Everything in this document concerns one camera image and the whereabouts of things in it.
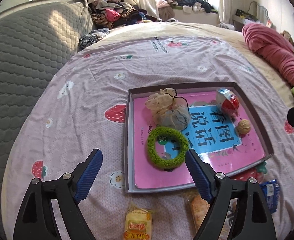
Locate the pile of mixed clothes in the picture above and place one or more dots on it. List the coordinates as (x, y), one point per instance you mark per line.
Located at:
(112, 15)

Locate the grey quilted headboard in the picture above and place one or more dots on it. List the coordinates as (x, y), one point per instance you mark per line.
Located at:
(24, 55)

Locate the pink book blue label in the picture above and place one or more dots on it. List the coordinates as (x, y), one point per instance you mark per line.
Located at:
(162, 177)

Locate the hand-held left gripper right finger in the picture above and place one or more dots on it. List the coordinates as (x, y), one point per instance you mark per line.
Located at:
(199, 177)

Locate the red toy egg packet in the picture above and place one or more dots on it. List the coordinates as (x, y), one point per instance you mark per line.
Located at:
(228, 103)

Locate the cluttered side table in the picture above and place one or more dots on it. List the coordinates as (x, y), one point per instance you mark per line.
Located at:
(244, 13)

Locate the blue snack packet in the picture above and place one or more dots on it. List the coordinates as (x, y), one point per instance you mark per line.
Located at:
(270, 195)

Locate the clear yellow biscuit packet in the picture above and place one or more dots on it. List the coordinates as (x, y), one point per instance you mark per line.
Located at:
(198, 210)

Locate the dark patterned cloth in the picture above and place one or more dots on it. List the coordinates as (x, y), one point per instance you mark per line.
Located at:
(92, 38)

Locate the pink printed bed sheet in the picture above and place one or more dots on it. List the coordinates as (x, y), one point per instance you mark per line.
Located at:
(87, 92)

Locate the window seat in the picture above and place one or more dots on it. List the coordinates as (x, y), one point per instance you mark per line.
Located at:
(199, 17)

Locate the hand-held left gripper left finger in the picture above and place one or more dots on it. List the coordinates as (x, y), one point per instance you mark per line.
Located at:
(89, 177)

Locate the pink quilt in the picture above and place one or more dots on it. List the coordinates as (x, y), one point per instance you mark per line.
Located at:
(269, 47)

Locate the yellow orange snack packet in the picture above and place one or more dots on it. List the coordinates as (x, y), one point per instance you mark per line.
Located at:
(138, 225)

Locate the walnut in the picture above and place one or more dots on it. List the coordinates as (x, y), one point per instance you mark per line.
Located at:
(243, 127)

